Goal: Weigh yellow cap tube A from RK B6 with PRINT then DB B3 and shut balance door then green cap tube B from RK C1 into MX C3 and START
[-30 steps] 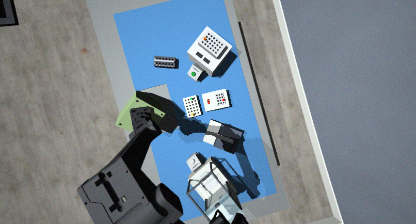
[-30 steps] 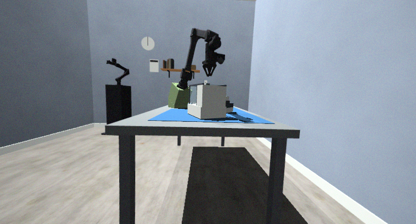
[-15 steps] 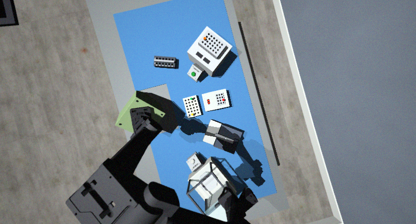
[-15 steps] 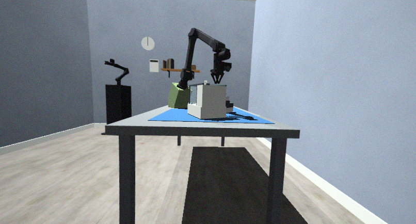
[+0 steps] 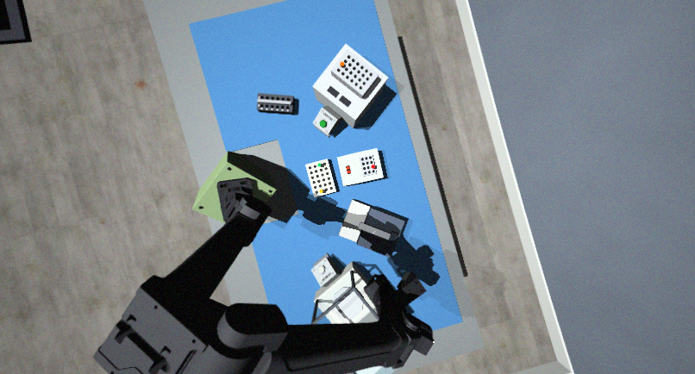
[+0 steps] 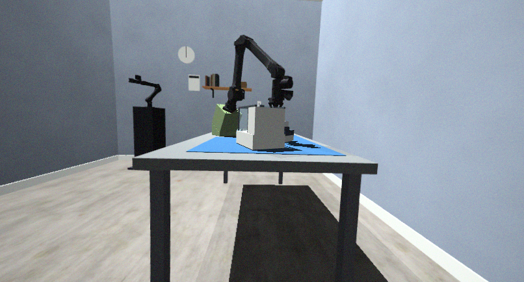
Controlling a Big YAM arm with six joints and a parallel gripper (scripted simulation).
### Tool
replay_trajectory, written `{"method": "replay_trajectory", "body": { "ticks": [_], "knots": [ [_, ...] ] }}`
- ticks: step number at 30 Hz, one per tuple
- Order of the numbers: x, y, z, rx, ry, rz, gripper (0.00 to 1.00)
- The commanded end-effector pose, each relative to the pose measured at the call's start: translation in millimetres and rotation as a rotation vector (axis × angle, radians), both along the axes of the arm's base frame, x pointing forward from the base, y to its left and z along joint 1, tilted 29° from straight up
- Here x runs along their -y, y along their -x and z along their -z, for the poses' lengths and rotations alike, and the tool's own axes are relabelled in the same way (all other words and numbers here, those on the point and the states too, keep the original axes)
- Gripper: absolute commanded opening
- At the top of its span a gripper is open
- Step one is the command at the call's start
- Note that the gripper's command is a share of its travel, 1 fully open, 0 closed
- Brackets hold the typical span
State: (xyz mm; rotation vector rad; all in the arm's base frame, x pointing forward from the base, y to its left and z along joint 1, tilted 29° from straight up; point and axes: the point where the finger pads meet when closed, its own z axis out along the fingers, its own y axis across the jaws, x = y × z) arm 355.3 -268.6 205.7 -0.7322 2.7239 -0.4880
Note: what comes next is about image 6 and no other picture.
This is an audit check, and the blue bench mat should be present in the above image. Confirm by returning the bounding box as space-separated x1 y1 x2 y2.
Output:
187 135 346 156

